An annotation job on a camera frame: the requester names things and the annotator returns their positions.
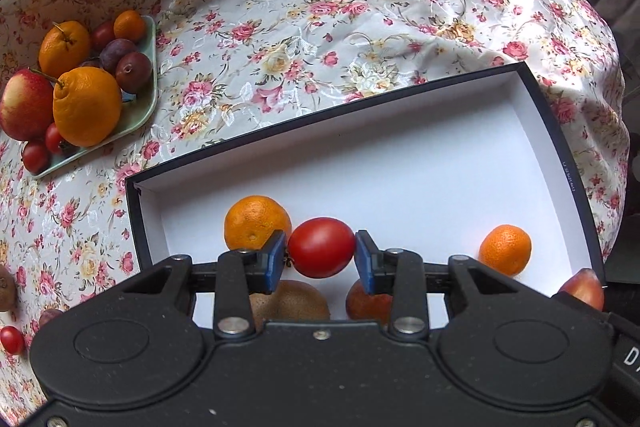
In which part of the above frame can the large orange with stem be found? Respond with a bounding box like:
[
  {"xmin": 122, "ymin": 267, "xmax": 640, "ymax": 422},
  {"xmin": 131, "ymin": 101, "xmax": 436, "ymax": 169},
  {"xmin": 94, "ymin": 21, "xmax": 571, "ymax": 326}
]
[{"xmin": 52, "ymin": 67, "xmax": 123, "ymax": 148}]

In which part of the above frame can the small mandarin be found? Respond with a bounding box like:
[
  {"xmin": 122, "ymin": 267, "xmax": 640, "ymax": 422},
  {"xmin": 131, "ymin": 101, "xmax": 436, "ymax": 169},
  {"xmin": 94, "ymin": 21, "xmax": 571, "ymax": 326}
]
[{"xmin": 113, "ymin": 10, "xmax": 147, "ymax": 42}]

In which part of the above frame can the small red plum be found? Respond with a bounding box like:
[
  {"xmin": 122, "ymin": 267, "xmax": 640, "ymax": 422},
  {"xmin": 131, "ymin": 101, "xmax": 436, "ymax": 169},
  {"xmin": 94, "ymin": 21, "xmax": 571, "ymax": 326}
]
[{"xmin": 90, "ymin": 21, "xmax": 117, "ymax": 52}]

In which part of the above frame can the red cherry tomato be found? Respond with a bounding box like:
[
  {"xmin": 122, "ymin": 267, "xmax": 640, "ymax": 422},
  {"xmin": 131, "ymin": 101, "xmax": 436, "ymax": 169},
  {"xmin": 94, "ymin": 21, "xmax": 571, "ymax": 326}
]
[
  {"xmin": 45, "ymin": 123, "xmax": 76, "ymax": 155},
  {"xmin": 0, "ymin": 326, "xmax": 25, "ymax": 355},
  {"xmin": 21, "ymin": 142, "xmax": 51, "ymax": 175}
]

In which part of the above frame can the pale green plate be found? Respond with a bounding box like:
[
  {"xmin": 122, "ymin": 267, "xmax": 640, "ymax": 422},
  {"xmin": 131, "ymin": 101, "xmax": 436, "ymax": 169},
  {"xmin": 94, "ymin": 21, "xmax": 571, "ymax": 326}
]
[{"xmin": 30, "ymin": 14, "xmax": 160, "ymax": 180}]

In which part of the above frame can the floral tablecloth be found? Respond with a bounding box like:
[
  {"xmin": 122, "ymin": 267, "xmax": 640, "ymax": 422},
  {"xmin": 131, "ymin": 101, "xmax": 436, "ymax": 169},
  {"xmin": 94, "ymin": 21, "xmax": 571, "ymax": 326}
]
[{"xmin": 0, "ymin": 0, "xmax": 631, "ymax": 427}]

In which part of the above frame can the red apple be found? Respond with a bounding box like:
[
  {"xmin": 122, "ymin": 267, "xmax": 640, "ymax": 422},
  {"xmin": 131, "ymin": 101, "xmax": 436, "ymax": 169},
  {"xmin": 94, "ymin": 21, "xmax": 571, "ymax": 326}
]
[{"xmin": 0, "ymin": 69, "xmax": 55, "ymax": 142}]

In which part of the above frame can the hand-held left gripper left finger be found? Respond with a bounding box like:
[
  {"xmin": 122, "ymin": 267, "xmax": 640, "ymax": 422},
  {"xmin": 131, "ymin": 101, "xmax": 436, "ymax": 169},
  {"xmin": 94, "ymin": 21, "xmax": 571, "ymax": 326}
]
[{"xmin": 120, "ymin": 229, "xmax": 288, "ymax": 341}]

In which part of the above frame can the black box with white inside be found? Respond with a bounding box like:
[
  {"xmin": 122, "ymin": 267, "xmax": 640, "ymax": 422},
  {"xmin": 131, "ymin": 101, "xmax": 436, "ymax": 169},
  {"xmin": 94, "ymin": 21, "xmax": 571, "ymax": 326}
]
[{"xmin": 125, "ymin": 62, "xmax": 608, "ymax": 323}]

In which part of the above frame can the purple plum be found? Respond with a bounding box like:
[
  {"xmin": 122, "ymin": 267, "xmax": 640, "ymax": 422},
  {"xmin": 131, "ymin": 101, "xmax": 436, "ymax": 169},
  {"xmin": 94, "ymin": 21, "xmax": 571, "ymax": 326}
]
[
  {"xmin": 99, "ymin": 38, "xmax": 138, "ymax": 75},
  {"xmin": 115, "ymin": 52, "xmax": 152, "ymax": 94}
]

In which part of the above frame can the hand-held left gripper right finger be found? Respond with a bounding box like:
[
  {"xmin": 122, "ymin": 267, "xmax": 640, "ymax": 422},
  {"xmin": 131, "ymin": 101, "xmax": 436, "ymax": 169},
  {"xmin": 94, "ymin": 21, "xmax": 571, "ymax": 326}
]
[{"xmin": 354, "ymin": 229, "xmax": 523, "ymax": 341}]

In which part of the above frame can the speckled red plum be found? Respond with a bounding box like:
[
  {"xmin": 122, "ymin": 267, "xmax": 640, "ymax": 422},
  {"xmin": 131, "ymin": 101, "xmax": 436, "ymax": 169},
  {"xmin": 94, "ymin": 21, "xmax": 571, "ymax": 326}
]
[{"xmin": 346, "ymin": 279, "xmax": 395, "ymax": 325}]

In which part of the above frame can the medium orange with stem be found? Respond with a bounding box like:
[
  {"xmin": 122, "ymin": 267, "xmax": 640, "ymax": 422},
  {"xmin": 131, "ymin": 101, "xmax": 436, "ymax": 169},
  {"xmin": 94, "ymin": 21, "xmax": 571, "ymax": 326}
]
[{"xmin": 38, "ymin": 21, "xmax": 92, "ymax": 78}]

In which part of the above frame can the brown kiwi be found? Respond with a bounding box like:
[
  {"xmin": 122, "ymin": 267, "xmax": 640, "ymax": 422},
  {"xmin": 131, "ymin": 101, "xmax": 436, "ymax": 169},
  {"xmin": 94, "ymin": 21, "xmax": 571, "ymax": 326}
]
[
  {"xmin": 0, "ymin": 264, "xmax": 17, "ymax": 313},
  {"xmin": 248, "ymin": 279, "xmax": 331, "ymax": 330}
]

